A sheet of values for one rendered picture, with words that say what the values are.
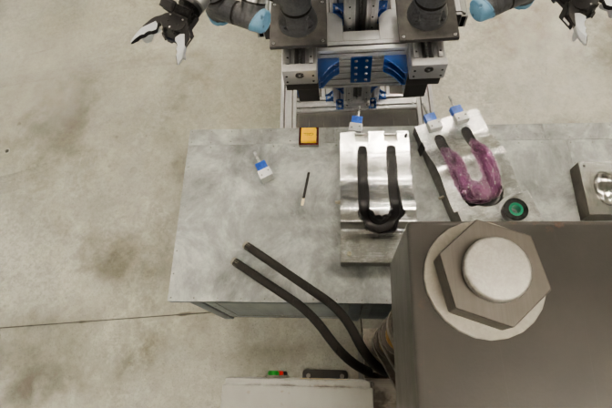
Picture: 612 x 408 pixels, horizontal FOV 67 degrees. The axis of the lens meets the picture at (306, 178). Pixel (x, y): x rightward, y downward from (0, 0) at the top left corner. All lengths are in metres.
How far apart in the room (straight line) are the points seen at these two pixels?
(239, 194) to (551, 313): 1.47
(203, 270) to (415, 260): 1.36
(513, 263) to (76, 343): 2.57
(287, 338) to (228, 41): 1.94
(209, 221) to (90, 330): 1.20
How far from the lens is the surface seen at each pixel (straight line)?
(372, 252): 1.66
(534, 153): 1.99
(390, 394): 1.70
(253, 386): 1.02
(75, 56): 3.63
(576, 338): 0.51
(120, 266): 2.81
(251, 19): 1.51
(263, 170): 1.79
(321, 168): 1.83
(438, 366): 0.48
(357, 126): 1.85
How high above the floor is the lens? 2.47
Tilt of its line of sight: 67 degrees down
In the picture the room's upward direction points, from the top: 11 degrees counter-clockwise
